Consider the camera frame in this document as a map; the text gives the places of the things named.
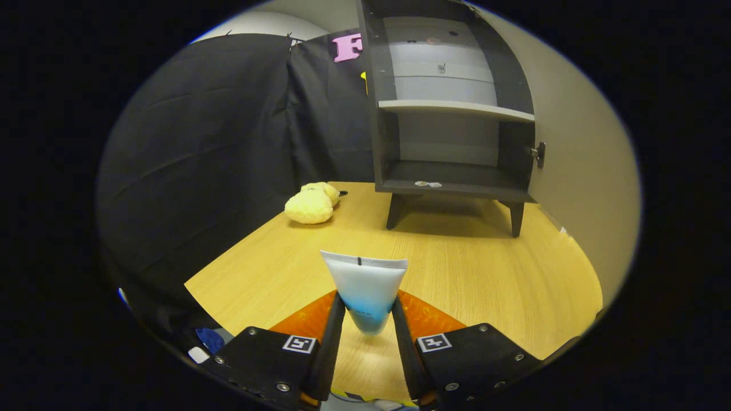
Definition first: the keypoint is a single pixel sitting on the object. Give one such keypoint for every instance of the small blue object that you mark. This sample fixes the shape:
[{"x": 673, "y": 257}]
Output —
[{"x": 210, "y": 339}]

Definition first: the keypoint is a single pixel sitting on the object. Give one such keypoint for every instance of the yellow plush toy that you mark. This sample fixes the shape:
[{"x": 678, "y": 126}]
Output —
[{"x": 308, "y": 206}]

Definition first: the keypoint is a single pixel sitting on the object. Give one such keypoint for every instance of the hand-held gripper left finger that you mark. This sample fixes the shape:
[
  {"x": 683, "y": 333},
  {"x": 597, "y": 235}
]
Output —
[{"x": 331, "y": 354}]

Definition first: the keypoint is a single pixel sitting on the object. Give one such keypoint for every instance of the white and blue tube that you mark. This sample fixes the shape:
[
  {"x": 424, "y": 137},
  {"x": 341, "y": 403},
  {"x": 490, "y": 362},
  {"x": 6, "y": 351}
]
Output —
[{"x": 365, "y": 285}]

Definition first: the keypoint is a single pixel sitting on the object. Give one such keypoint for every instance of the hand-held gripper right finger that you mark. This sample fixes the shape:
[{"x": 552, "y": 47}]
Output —
[{"x": 406, "y": 354}]

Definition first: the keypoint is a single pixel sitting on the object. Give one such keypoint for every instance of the beige cabinet door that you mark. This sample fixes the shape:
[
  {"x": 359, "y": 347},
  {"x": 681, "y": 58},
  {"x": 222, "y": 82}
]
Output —
[{"x": 582, "y": 171}]

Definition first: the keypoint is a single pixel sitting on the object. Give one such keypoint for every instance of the black cabinet door hinge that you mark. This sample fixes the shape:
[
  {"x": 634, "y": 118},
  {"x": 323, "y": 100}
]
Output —
[{"x": 538, "y": 154}]

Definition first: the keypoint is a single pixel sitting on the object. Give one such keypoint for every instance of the black backdrop cloth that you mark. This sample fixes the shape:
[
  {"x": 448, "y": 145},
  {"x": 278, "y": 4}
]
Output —
[{"x": 200, "y": 171}]

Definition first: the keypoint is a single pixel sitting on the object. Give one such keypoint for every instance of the light grey cabinet shelf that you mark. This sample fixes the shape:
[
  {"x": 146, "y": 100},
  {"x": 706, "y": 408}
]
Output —
[{"x": 457, "y": 108}]

